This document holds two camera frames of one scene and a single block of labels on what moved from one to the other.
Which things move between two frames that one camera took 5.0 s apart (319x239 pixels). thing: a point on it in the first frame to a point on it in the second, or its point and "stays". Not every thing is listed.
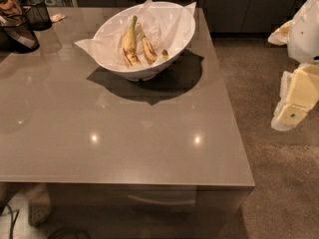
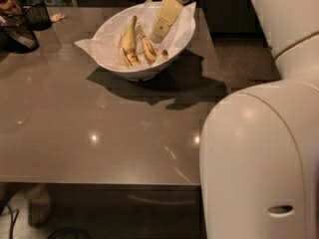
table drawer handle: (164, 203) stays
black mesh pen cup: (36, 14) stays
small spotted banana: (149, 50) stays
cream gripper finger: (299, 93) to (171, 6)
